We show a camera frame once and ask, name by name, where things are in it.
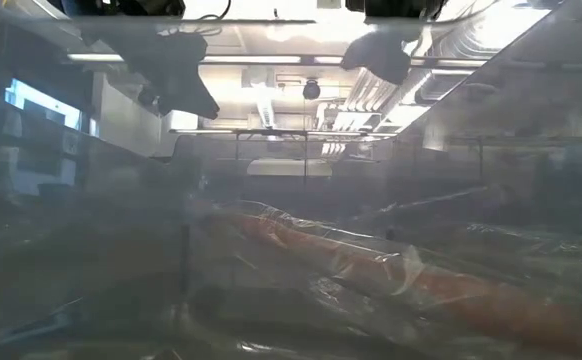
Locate white rectangular panel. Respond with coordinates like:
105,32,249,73
245,158,333,178

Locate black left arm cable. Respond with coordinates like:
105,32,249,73
190,0,233,37

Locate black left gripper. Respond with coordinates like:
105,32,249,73
85,22,221,120

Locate clear plastic bin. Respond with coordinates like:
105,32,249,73
0,0,582,360

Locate black round ceiling lamp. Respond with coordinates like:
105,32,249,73
138,85,160,107

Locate ceiling light strip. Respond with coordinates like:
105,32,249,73
314,55,487,69
201,54,302,65
66,53,125,64

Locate green toothbrush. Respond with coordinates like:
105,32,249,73
463,221,582,281

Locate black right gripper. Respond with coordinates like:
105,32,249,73
339,27,423,85

